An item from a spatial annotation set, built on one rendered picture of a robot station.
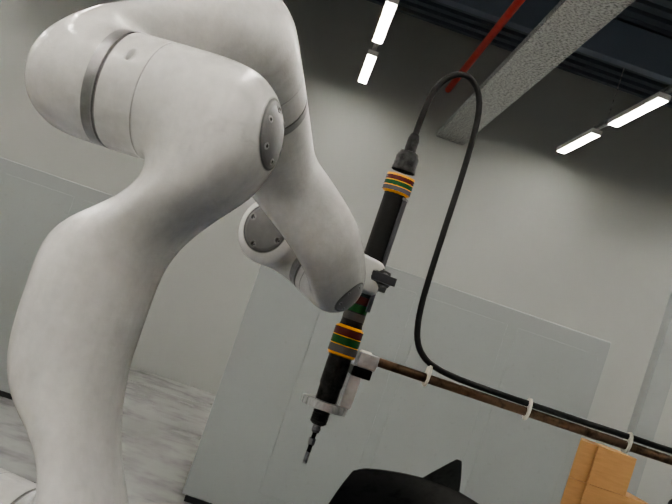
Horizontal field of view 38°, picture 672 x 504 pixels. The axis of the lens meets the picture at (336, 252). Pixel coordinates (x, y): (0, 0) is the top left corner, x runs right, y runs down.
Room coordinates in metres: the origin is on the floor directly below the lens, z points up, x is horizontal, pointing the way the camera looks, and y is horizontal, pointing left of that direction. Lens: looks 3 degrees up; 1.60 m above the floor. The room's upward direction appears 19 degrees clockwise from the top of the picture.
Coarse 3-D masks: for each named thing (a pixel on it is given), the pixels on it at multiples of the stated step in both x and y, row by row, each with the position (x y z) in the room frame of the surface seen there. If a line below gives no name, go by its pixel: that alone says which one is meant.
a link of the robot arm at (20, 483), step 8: (0, 472) 0.80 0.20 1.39; (8, 472) 0.81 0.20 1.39; (0, 480) 0.79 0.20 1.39; (8, 480) 0.79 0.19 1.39; (16, 480) 0.80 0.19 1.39; (24, 480) 0.80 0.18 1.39; (0, 488) 0.78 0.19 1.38; (8, 488) 0.78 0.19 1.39; (16, 488) 0.78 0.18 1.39; (24, 488) 0.79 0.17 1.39; (32, 488) 0.79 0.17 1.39; (0, 496) 0.77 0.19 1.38; (8, 496) 0.77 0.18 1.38; (16, 496) 0.77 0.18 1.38
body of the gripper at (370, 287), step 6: (366, 258) 1.31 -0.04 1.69; (372, 258) 1.33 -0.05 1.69; (366, 264) 1.31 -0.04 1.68; (372, 264) 1.33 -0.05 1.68; (378, 264) 1.34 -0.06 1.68; (366, 270) 1.32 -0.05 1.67; (372, 270) 1.33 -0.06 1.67; (378, 270) 1.35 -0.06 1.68; (366, 276) 1.32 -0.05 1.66; (366, 282) 1.33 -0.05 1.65; (372, 282) 1.34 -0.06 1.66; (366, 288) 1.33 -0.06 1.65; (372, 288) 1.35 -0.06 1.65; (372, 294) 1.36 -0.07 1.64
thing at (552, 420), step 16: (384, 368) 1.45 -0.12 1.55; (400, 368) 1.45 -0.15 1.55; (432, 384) 1.46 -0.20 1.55; (448, 384) 1.46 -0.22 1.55; (480, 400) 1.47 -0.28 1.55; (496, 400) 1.47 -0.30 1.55; (544, 416) 1.48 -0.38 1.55; (576, 432) 1.49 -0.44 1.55; (592, 432) 1.49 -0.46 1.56; (624, 448) 1.49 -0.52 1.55; (640, 448) 1.50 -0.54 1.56
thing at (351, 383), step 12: (360, 360) 1.43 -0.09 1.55; (372, 360) 1.43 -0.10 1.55; (348, 372) 1.45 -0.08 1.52; (360, 372) 1.43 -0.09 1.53; (372, 372) 1.43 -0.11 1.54; (348, 384) 1.43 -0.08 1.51; (312, 396) 1.44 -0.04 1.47; (348, 396) 1.43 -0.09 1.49; (324, 408) 1.41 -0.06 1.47; (336, 408) 1.41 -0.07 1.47; (348, 408) 1.43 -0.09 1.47
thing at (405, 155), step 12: (408, 144) 1.43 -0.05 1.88; (396, 156) 1.44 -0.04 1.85; (408, 156) 1.42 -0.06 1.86; (396, 168) 1.46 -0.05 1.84; (408, 168) 1.42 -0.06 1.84; (336, 360) 1.43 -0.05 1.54; (348, 360) 1.43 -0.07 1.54; (324, 372) 1.43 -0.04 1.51; (336, 372) 1.42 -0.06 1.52; (324, 384) 1.43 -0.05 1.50; (336, 384) 1.43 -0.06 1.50; (324, 396) 1.43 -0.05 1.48; (336, 396) 1.43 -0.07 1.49; (312, 420) 1.43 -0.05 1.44; (324, 420) 1.43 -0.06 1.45
